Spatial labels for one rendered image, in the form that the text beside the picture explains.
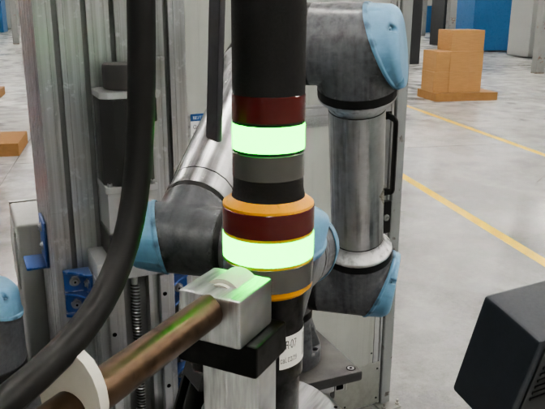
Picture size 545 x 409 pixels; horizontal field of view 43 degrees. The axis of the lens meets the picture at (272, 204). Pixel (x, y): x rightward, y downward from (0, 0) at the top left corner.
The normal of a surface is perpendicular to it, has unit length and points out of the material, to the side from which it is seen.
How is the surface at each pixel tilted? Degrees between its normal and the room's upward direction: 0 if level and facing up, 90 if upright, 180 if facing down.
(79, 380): 90
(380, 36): 73
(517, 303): 15
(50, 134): 90
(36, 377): 54
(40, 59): 90
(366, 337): 90
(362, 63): 110
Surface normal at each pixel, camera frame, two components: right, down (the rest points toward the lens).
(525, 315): 0.13, -0.86
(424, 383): 0.00, -0.96
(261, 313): 0.90, 0.13
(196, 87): 0.48, 0.24
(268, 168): 0.00, 0.28
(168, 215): -0.14, -0.64
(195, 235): -0.22, -0.19
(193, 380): -0.84, -0.16
